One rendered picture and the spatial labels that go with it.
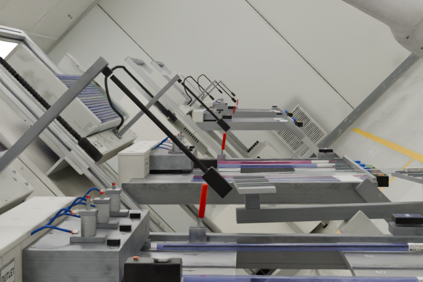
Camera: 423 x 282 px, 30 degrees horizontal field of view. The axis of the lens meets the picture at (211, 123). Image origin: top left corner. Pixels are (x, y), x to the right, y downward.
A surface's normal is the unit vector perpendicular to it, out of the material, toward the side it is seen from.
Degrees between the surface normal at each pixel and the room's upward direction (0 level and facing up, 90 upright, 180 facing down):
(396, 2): 110
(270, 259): 90
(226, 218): 90
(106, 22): 90
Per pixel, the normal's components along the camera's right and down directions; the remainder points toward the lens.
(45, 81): -0.04, 0.05
